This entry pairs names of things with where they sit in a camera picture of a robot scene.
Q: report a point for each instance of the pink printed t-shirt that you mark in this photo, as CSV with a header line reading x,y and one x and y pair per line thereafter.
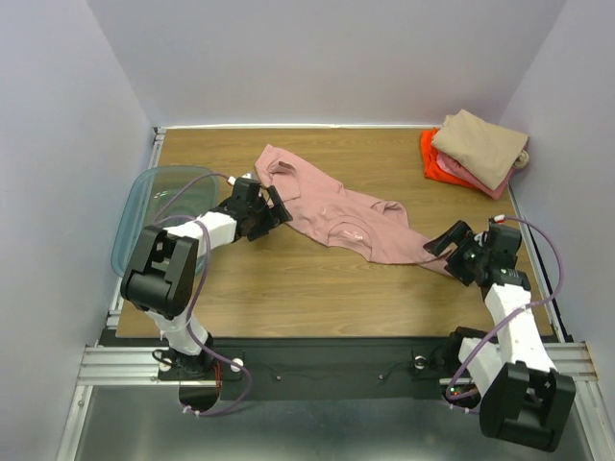
x,y
323,209

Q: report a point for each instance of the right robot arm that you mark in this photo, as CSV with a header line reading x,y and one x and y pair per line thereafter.
x,y
505,374

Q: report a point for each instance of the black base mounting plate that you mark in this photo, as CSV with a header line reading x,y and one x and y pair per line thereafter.
x,y
314,369

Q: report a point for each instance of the folded pink t-shirt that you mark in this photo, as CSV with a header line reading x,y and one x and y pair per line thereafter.
x,y
451,166

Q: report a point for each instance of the cream cloth piece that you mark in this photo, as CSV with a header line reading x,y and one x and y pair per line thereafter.
x,y
521,161

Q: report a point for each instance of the clear teal plastic bin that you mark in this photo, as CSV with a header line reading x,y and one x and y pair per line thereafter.
x,y
162,193

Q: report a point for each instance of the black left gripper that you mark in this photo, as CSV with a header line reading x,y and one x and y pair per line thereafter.
x,y
275,216

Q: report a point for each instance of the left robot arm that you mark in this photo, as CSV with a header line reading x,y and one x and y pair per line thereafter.
x,y
161,270

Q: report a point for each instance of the aluminium frame rail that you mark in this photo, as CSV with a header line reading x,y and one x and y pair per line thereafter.
x,y
120,366

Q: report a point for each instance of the folded beige t-shirt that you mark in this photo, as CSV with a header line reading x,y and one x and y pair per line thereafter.
x,y
486,150

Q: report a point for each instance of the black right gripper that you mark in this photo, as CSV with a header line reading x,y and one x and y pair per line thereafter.
x,y
458,254

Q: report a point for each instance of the folded orange t-shirt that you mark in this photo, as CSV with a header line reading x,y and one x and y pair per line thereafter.
x,y
431,168

